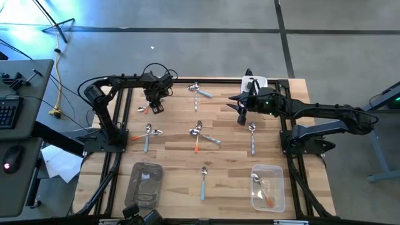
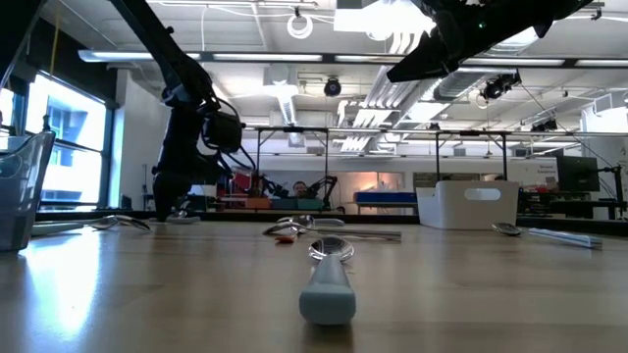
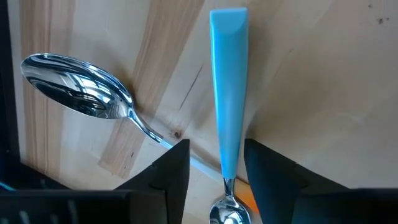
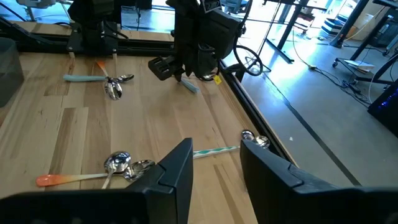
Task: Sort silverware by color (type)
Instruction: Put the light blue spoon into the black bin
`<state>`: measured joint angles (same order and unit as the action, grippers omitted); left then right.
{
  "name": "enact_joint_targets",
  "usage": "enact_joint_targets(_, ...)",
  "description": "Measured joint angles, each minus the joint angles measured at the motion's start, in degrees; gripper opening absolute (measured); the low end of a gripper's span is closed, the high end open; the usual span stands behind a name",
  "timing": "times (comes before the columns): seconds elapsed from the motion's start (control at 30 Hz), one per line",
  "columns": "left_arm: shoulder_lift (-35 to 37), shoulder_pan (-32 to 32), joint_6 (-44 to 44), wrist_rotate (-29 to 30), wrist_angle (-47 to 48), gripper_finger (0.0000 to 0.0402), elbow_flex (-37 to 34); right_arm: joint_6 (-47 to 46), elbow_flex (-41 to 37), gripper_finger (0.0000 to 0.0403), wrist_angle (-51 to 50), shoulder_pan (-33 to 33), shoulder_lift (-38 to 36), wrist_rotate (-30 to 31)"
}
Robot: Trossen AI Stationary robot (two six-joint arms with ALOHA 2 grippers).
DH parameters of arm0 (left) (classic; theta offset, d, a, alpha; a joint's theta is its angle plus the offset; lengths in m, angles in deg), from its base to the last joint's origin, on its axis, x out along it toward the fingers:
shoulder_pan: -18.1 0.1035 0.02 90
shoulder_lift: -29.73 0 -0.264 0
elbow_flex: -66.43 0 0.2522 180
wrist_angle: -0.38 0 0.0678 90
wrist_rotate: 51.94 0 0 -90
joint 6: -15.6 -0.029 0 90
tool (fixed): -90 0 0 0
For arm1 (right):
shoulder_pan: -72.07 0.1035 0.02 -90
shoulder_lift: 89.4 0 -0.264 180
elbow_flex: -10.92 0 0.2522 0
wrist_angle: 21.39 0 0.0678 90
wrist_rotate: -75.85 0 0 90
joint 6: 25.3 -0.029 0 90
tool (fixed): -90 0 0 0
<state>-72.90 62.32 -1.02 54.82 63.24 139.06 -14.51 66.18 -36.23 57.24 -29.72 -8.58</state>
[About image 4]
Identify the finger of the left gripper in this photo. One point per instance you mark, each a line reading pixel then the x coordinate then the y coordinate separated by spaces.
pixel 164 68
pixel 202 60

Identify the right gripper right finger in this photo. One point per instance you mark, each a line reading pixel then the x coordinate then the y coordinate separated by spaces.
pixel 311 205

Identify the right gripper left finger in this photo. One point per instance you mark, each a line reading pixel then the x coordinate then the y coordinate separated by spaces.
pixel 93 208

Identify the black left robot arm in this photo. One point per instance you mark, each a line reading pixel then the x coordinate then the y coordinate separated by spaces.
pixel 93 31

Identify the yellow tag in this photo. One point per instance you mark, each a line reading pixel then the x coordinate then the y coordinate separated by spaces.
pixel 217 80

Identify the black computer with blue light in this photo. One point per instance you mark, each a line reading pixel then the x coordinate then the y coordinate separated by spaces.
pixel 385 112

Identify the stacked blue bins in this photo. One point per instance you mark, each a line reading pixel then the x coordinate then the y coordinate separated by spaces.
pixel 332 26

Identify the black wheeled cart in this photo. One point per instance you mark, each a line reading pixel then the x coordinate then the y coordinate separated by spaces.
pixel 357 65

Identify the grey translucent plastic bin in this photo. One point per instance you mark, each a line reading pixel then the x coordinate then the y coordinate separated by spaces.
pixel 9 71

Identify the cardboard box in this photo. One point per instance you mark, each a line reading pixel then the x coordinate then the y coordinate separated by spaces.
pixel 363 25

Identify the black workbench leg frame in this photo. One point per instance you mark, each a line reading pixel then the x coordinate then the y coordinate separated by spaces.
pixel 348 21
pixel 287 28

